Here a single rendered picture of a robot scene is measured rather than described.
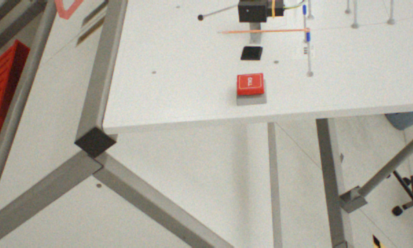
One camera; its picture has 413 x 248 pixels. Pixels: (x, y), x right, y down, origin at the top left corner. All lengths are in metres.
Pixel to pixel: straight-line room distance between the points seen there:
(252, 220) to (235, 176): 0.12
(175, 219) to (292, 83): 0.38
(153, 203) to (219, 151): 0.36
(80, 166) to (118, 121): 0.13
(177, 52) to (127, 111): 0.20
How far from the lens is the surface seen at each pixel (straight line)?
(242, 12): 1.50
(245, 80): 1.38
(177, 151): 1.68
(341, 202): 1.76
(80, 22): 2.06
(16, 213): 1.60
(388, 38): 1.53
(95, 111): 1.44
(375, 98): 1.38
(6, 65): 2.59
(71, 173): 1.49
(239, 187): 1.82
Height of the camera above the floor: 1.65
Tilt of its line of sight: 27 degrees down
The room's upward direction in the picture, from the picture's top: 55 degrees clockwise
